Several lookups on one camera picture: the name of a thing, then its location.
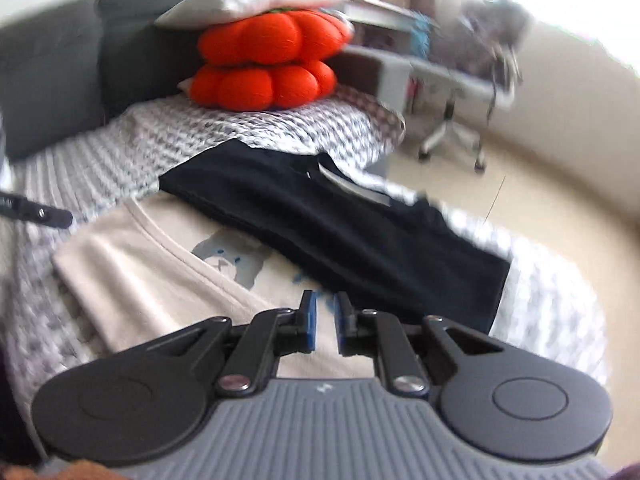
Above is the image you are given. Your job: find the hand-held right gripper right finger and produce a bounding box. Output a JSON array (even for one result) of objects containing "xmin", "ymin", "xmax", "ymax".
[{"xmin": 335, "ymin": 291, "xmax": 504, "ymax": 396}]

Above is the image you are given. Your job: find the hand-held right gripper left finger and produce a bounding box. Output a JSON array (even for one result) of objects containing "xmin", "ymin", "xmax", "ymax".
[{"xmin": 145, "ymin": 290, "xmax": 318, "ymax": 396}]

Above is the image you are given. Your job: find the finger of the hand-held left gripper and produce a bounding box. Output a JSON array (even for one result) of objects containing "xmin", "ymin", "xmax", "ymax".
[{"xmin": 0, "ymin": 190, "xmax": 74, "ymax": 229}]

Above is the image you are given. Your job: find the black garment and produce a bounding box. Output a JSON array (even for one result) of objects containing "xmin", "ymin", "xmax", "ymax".
[{"xmin": 158, "ymin": 138, "xmax": 513, "ymax": 337}]

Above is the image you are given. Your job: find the beige printed sweatshirt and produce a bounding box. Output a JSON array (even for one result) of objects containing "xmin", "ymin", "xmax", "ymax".
[{"xmin": 51, "ymin": 191, "xmax": 382, "ymax": 382}]

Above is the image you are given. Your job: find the grey checked quilt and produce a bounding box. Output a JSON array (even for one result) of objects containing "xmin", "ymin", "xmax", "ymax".
[{"xmin": 0, "ymin": 84, "xmax": 609, "ymax": 412}]

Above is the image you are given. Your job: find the grey sofa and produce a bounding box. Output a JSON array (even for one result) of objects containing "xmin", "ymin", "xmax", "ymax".
[{"xmin": 0, "ymin": 0, "xmax": 417, "ymax": 162}]

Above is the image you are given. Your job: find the person's dark clothing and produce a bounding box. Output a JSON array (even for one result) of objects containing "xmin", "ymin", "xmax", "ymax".
[{"xmin": 0, "ymin": 354, "xmax": 42, "ymax": 467}]

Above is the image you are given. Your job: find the white office chair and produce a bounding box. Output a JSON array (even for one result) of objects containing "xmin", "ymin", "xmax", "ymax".
[{"xmin": 416, "ymin": 0, "xmax": 532, "ymax": 174}]

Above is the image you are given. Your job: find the orange pumpkin cushion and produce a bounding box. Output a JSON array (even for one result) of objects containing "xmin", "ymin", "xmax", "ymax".
[
  {"xmin": 188, "ymin": 58, "xmax": 338, "ymax": 113},
  {"xmin": 196, "ymin": 6, "xmax": 354, "ymax": 68}
]

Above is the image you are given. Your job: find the white pillow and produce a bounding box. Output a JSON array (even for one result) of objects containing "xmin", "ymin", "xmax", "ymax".
[{"xmin": 153, "ymin": 0, "xmax": 349, "ymax": 29}]

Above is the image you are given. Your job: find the blue patterned bag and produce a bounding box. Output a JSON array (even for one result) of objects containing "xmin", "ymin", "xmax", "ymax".
[{"xmin": 409, "ymin": 11, "xmax": 436, "ymax": 62}]

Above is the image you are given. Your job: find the white desk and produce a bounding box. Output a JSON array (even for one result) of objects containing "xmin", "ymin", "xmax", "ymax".
[{"xmin": 344, "ymin": 0, "xmax": 517, "ymax": 107}]

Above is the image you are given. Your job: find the grey jacket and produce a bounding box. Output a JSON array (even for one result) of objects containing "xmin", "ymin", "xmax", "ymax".
[{"xmin": 439, "ymin": 1, "xmax": 527, "ymax": 77}]

